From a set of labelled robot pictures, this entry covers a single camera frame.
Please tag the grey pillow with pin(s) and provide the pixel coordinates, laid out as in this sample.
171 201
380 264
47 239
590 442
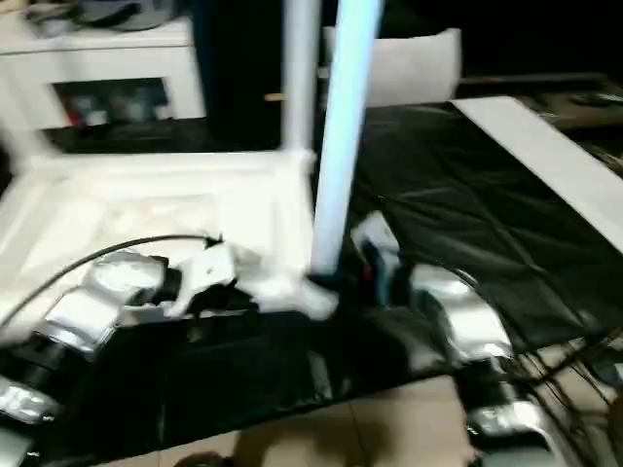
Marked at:
418 63

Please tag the white flat board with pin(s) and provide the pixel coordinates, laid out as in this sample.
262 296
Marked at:
545 146

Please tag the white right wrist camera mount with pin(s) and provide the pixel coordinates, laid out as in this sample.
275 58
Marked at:
377 233

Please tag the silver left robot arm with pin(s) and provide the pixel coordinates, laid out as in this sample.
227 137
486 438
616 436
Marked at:
97 297

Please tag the white cabinet with glass doors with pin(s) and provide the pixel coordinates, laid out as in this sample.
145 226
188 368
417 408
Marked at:
97 58

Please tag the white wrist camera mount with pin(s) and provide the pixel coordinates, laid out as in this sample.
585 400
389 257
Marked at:
377 233
209 270

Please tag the dark round object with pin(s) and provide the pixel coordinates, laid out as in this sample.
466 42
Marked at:
126 12

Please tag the white plastic table top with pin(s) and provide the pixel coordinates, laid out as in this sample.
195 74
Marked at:
146 194

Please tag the black bar with red light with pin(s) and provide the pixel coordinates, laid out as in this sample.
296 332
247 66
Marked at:
530 79

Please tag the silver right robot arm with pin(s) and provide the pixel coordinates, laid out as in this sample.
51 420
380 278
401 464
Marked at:
467 311

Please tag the black padded mat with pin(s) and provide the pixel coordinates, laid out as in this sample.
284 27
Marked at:
462 194

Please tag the white plastic table leg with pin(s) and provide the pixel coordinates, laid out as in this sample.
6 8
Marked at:
297 73
22 141
345 121

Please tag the black stand leg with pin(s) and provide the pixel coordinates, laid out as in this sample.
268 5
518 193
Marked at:
584 348

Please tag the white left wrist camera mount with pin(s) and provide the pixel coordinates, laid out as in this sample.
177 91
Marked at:
209 270

